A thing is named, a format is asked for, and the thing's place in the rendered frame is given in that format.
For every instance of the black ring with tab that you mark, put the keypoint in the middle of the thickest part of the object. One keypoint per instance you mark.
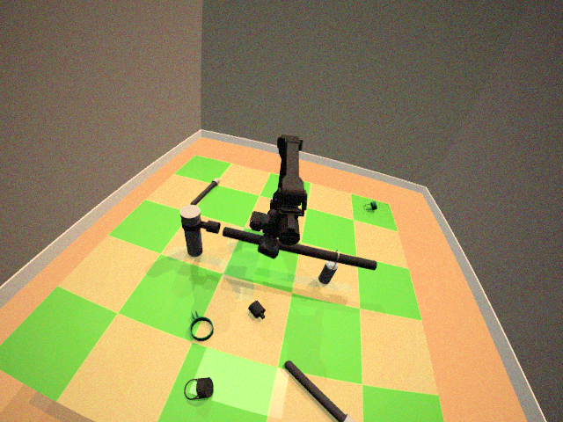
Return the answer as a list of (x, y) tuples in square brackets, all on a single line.
[(201, 318)]

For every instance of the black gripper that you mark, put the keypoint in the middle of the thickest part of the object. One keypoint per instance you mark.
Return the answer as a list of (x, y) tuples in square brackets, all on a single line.
[(269, 246)]

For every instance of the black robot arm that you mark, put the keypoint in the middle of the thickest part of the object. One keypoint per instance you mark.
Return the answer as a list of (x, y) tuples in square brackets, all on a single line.
[(289, 195)]

